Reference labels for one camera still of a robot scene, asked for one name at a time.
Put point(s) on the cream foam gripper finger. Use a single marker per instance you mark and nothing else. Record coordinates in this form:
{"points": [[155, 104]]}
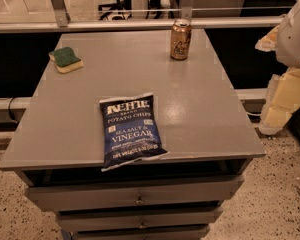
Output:
{"points": [[282, 100]]}

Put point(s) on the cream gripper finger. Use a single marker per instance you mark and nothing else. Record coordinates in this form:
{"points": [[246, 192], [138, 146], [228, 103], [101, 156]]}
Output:
{"points": [[268, 42]]}

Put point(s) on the orange soda can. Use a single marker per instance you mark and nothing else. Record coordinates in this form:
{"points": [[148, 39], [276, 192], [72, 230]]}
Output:
{"points": [[180, 39]]}

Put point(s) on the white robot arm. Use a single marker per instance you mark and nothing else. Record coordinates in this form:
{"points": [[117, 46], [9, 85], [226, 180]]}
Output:
{"points": [[288, 39]]}

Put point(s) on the green and yellow sponge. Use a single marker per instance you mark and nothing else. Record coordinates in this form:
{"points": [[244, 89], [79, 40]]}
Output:
{"points": [[65, 60]]}

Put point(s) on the grey drawer cabinet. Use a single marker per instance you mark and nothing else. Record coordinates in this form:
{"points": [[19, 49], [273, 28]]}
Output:
{"points": [[58, 147]]}

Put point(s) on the metal railing bar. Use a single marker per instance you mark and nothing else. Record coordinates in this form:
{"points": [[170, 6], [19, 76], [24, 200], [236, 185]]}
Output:
{"points": [[136, 25]]}

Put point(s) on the blue Kettle chips bag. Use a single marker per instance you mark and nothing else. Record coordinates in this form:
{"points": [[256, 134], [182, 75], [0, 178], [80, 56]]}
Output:
{"points": [[130, 131]]}

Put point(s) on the top drawer knob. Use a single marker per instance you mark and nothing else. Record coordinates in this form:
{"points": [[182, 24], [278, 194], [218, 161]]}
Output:
{"points": [[139, 201]]}

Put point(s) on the drawer knob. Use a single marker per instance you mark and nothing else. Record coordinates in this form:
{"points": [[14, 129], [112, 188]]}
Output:
{"points": [[139, 201], [142, 226]]}

